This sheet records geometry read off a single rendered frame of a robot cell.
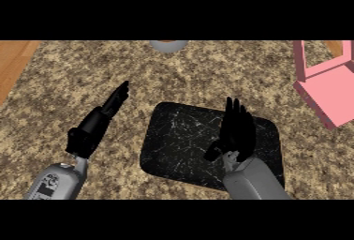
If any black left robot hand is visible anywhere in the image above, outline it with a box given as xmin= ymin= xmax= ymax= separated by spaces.
xmin=65 ymin=80 xmax=131 ymax=159

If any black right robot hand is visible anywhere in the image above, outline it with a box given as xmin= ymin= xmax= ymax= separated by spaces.
xmin=203 ymin=96 xmax=256 ymax=163

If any black marbled tray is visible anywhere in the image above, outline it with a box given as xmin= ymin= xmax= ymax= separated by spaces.
xmin=138 ymin=101 xmax=286 ymax=192

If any pink open box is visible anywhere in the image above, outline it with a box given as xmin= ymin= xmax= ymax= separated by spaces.
xmin=292 ymin=40 xmax=354 ymax=131

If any grey round pot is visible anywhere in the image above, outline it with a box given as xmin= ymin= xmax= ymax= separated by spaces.
xmin=147 ymin=40 xmax=189 ymax=53

